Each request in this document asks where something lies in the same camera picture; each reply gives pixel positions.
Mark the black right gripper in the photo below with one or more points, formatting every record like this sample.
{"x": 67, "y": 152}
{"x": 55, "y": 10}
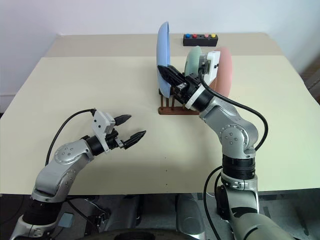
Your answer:
{"x": 191, "y": 88}

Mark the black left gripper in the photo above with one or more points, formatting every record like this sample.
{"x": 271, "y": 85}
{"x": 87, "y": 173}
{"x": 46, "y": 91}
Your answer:
{"x": 112, "y": 138}

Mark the green plate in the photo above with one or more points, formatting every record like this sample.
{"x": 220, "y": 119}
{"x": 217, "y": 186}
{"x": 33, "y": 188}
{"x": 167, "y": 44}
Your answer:
{"x": 192, "y": 61}

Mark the blue plate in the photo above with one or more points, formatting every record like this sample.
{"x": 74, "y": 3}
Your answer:
{"x": 163, "y": 50}

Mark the red plate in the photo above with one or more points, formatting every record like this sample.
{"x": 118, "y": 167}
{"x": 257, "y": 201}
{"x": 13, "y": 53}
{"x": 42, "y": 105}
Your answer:
{"x": 225, "y": 70}

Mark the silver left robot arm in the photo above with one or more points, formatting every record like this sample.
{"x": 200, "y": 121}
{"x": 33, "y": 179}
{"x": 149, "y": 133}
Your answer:
{"x": 62, "y": 160}

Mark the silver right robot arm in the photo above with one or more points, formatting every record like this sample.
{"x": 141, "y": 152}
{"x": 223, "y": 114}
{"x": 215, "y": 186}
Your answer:
{"x": 235, "y": 132}

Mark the brown wooden dish rack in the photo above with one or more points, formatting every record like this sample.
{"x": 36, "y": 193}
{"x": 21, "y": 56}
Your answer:
{"x": 175, "y": 110}

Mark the black button box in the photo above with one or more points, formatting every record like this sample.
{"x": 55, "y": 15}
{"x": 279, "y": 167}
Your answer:
{"x": 200, "y": 42}

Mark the dark rounded grey shape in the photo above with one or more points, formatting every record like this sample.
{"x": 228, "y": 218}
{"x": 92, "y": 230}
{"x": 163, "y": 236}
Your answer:
{"x": 190, "y": 215}

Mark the small grey-blue box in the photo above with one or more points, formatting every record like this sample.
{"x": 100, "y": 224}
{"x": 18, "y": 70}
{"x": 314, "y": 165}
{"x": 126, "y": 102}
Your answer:
{"x": 67, "y": 219}

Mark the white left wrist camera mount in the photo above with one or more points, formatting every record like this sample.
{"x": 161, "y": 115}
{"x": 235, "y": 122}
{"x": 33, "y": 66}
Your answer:
{"x": 100, "y": 122}

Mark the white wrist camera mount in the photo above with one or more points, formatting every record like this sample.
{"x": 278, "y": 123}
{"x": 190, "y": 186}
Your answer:
{"x": 100, "y": 122}
{"x": 212, "y": 62}

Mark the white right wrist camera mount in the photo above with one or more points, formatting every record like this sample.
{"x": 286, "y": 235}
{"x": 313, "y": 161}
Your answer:
{"x": 212, "y": 62}

